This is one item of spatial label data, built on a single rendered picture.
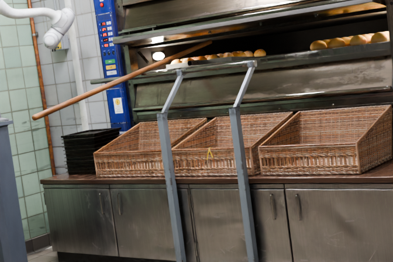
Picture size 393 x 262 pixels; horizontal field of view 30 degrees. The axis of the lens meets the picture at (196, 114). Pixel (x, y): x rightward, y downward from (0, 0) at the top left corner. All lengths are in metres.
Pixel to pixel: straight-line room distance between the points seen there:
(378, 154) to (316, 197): 0.39
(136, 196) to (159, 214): 0.19
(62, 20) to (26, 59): 0.74
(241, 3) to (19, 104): 1.90
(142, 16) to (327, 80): 1.37
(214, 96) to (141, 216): 0.86
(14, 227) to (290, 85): 1.82
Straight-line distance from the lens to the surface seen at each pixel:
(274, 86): 4.26
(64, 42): 5.26
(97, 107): 5.15
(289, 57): 4.19
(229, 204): 3.90
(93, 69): 5.14
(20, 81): 5.42
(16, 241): 4.52
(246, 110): 4.38
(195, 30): 4.36
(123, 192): 4.36
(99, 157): 4.51
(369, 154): 3.65
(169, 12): 4.67
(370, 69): 4.00
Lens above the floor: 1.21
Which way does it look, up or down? 4 degrees down
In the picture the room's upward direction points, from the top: 7 degrees counter-clockwise
